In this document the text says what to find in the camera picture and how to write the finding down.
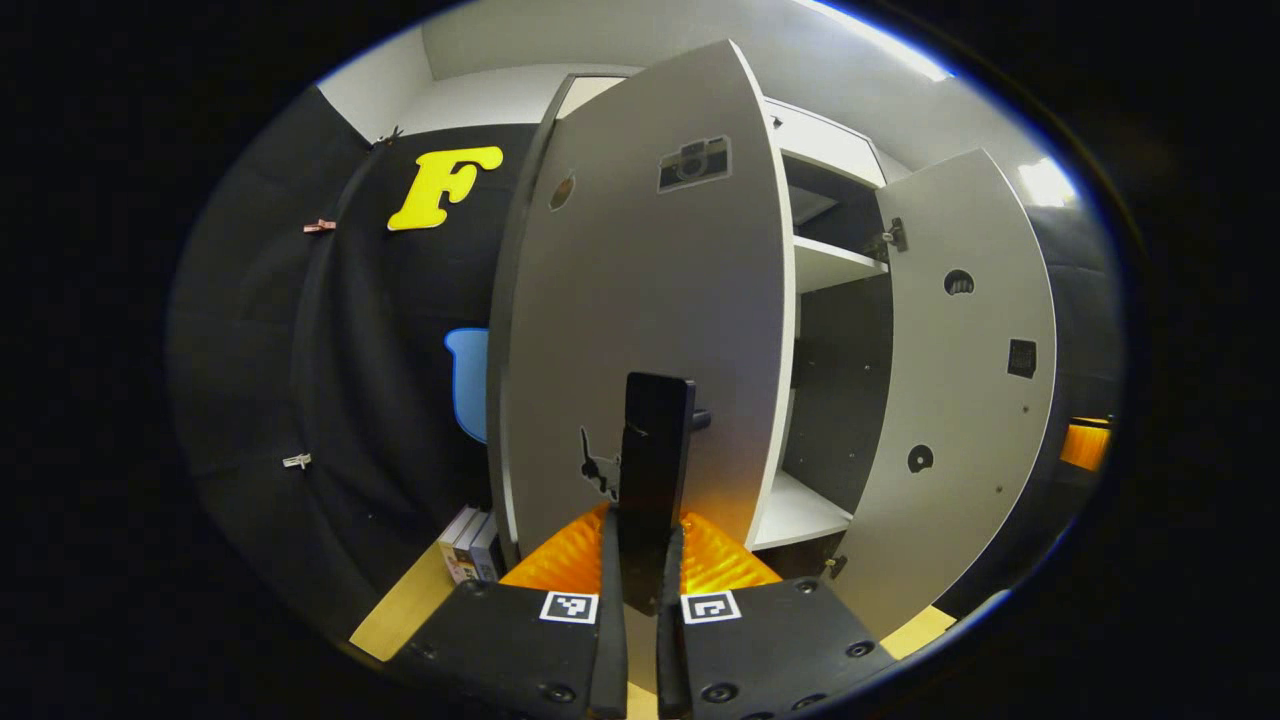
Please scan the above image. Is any small beige box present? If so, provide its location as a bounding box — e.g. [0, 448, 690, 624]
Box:
[438, 505, 483, 585]

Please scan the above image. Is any cabinet door with camera sticker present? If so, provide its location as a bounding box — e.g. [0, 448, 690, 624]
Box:
[497, 40, 798, 601]

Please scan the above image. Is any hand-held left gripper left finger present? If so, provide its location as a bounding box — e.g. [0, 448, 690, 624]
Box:
[385, 503, 629, 720]

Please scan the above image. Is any white cabinet floor shelf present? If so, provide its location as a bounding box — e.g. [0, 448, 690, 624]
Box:
[750, 470, 854, 552]

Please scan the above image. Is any white double-door shoe cabinet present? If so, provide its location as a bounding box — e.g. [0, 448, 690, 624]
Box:
[485, 72, 898, 601]

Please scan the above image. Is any short ceiling light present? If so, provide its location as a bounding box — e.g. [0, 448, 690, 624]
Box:
[1018, 157, 1076, 208]

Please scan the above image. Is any black door handle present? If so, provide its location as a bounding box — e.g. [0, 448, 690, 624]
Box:
[617, 372, 713, 616]

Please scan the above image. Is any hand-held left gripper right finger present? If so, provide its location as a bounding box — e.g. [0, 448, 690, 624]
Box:
[655, 510, 896, 720]

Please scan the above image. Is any small grey-blue box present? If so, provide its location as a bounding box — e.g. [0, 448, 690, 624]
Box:
[470, 512, 502, 583]

